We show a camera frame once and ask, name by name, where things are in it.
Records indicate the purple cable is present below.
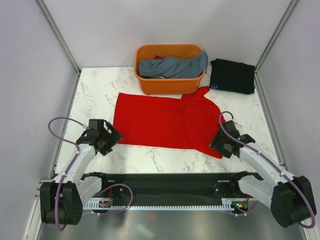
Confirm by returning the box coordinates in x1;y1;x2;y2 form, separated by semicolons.
47;116;91;232
218;111;317;229

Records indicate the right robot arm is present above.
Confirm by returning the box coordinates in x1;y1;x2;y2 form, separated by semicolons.
210;120;317;229

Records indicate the left aluminium frame post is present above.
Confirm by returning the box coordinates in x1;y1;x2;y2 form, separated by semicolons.
34;0;82;75

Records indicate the right aluminium frame post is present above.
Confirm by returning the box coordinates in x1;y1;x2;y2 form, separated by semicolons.
255;0;300;73

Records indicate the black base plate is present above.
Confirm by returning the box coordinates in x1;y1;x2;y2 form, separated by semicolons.
102;173;247;206

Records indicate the orange plastic basket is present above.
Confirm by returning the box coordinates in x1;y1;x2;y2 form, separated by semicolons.
134;44;206;95

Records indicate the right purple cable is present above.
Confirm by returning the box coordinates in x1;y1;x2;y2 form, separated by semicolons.
218;111;317;229

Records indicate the folded black t shirt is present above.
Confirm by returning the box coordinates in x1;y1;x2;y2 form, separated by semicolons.
209;58;255;95

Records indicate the white slotted cable duct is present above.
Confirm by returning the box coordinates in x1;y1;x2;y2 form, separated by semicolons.
83;198;235;211

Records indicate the red t shirt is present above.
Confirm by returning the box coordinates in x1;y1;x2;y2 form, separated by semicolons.
113;86;222;159

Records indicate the aluminium frame post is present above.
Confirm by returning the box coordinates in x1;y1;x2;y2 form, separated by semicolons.
255;0;300;73
34;0;82;75

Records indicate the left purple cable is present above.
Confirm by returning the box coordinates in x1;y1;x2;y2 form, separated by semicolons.
47;116;91;232

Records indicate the grey blue t shirt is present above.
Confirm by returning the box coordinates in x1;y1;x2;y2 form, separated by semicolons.
138;50;208;79

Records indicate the aluminium front rail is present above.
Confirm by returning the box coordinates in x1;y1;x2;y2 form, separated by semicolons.
34;179;58;200

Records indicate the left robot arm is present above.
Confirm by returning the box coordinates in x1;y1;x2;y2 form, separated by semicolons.
39;119;123;230

